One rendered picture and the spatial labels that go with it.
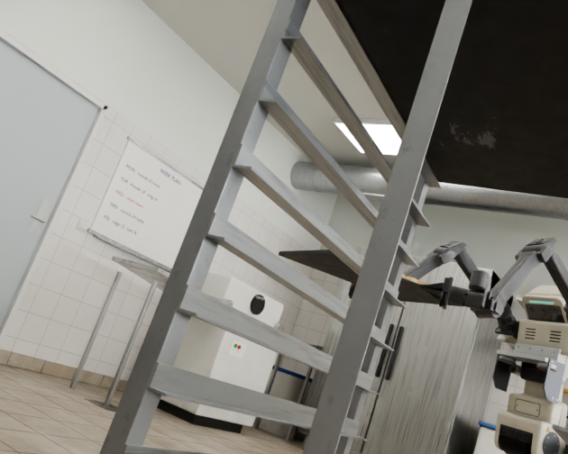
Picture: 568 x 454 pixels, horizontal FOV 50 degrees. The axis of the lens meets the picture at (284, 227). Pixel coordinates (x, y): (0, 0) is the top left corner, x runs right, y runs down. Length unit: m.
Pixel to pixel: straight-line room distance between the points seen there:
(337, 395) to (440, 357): 4.98
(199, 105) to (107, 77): 1.02
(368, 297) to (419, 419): 4.95
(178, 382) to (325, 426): 0.21
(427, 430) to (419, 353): 0.65
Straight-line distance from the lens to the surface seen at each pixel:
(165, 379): 0.71
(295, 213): 0.83
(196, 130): 5.69
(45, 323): 4.98
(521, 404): 2.83
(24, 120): 4.71
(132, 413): 0.70
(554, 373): 2.71
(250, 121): 0.75
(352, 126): 0.95
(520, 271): 2.29
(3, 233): 4.69
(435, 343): 5.59
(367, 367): 1.23
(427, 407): 5.52
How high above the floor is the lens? 0.55
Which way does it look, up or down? 13 degrees up
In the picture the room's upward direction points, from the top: 19 degrees clockwise
